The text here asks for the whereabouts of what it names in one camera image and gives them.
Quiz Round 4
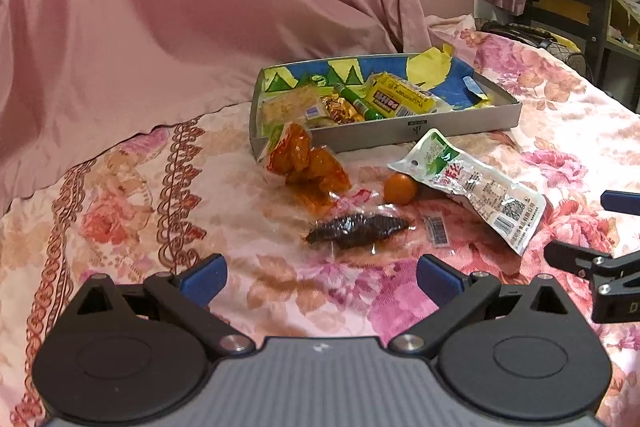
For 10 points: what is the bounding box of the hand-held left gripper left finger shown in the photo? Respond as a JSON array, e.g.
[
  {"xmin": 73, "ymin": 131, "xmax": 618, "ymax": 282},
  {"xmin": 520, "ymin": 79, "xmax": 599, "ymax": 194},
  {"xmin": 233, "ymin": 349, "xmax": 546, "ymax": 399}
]
[{"xmin": 66, "ymin": 253, "xmax": 258, "ymax": 356}]

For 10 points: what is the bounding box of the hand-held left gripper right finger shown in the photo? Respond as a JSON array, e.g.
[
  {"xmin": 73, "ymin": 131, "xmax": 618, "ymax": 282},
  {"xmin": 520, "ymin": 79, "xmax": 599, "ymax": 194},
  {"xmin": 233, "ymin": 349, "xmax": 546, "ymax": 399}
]
[{"xmin": 388, "ymin": 254, "xmax": 577, "ymax": 356}]

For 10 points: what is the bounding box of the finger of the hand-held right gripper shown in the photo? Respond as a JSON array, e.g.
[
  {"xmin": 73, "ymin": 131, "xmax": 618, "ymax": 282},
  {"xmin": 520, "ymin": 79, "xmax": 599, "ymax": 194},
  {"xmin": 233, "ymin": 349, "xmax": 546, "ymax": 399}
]
[
  {"xmin": 600, "ymin": 189, "xmax": 640, "ymax": 213},
  {"xmin": 543, "ymin": 240, "xmax": 640, "ymax": 296}
]

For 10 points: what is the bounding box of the small orange fruit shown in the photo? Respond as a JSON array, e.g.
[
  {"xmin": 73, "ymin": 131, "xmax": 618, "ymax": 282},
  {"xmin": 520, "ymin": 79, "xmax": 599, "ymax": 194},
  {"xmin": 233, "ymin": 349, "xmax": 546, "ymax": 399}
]
[{"xmin": 383, "ymin": 173, "xmax": 419, "ymax": 206}]

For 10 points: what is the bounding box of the white green snack packet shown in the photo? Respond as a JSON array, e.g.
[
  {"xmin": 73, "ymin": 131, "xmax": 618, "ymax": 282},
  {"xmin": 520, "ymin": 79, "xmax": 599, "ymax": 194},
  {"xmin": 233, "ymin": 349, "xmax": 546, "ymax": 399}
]
[{"xmin": 387, "ymin": 128, "xmax": 547, "ymax": 257}]

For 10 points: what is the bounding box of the dark snack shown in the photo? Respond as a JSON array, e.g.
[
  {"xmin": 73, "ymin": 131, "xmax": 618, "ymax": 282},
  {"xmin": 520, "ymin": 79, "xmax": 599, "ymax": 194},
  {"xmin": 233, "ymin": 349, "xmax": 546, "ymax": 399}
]
[{"xmin": 301, "ymin": 188, "xmax": 453, "ymax": 257}]

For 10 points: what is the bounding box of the grey rectangular tray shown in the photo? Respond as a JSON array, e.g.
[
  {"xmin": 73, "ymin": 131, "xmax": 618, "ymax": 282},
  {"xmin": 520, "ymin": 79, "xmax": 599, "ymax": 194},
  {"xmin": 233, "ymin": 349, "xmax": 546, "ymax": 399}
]
[{"xmin": 248, "ymin": 52, "xmax": 524, "ymax": 164}]

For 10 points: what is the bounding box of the orange red snack packet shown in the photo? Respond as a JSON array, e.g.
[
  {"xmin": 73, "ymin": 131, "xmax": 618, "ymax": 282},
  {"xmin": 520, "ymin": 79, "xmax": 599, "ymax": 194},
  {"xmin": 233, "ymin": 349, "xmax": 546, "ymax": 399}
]
[{"xmin": 264, "ymin": 122, "xmax": 353, "ymax": 210}]

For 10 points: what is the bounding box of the yellow snack packet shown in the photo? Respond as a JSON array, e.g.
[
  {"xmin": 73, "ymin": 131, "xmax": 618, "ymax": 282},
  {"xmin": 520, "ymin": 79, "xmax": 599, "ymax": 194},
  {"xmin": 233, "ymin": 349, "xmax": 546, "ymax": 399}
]
[{"xmin": 364, "ymin": 73, "xmax": 437, "ymax": 118}]

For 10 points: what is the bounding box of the green stick snack packet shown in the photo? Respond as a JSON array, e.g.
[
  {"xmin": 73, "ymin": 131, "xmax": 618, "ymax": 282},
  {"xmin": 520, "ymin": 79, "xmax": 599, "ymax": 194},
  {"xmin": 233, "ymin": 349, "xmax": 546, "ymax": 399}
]
[{"xmin": 334, "ymin": 83, "xmax": 387, "ymax": 122}]

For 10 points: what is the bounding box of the pale cracker packet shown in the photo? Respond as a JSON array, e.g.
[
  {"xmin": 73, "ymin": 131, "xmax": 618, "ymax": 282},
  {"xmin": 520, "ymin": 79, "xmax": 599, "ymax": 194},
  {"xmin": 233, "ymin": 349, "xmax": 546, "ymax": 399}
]
[{"xmin": 261, "ymin": 86, "xmax": 323, "ymax": 128}]

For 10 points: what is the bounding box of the brown gold snack packet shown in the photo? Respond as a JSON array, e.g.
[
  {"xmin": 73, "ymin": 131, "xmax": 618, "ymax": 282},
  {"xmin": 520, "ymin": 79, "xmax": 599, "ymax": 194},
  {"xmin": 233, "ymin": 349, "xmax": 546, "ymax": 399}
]
[{"xmin": 321, "ymin": 92, "xmax": 368, "ymax": 126}]

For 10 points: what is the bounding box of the floral pink blanket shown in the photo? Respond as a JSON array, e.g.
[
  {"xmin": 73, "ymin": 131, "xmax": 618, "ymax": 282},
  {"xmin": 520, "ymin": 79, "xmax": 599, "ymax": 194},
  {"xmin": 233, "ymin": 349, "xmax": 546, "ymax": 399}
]
[{"xmin": 0, "ymin": 14, "xmax": 640, "ymax": 427}]

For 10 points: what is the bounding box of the dark wooden desk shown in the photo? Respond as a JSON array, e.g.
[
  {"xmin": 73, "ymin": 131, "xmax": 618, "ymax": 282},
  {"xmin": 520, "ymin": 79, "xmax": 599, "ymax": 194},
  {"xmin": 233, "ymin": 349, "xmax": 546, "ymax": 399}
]
[{"xmin": 522, "ymin": 0, "xmax": 640, "ymax": 114}]

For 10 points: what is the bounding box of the brown quilted handbag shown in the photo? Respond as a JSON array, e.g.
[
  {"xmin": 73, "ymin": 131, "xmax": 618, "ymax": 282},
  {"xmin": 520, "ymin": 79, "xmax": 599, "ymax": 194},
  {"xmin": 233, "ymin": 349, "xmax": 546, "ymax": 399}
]
[{"xmin": 477, "ymin": 21, "xmax": 591, "ymax": 84}]

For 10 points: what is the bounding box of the large pink curtain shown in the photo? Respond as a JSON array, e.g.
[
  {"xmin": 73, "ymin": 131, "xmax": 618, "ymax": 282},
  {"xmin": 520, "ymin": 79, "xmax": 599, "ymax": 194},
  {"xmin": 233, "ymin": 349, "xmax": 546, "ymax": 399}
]
[{"xmin": 0, "ymin": 0, "xmax": 437, "ymax": 215}]

